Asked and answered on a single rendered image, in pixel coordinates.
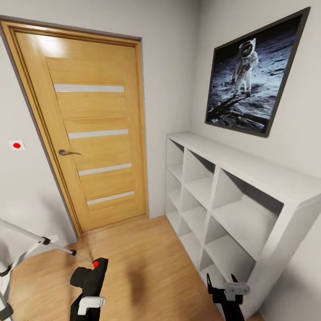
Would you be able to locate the camera tripod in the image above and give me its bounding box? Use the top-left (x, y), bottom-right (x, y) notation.
top-left (0, 219), bottom-right (93, 321)

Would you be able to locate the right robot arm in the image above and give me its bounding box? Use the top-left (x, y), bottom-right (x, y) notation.
top-left (207, 273), bottom-right (250, 321)

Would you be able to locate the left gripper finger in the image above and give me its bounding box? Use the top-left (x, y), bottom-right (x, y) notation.
top-left (70, 293), bottom-right (83, 309)

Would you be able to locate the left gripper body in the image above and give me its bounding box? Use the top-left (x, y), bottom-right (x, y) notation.
top-left (70, 305), bottom-right (101, 321)

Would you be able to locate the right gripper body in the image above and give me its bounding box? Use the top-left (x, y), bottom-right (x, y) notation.
top-left (211, 288), bottom-right (244, 319)

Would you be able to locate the digital camera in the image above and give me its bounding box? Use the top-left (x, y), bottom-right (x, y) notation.
top-left (70, 257), bottom-right (108, 298)

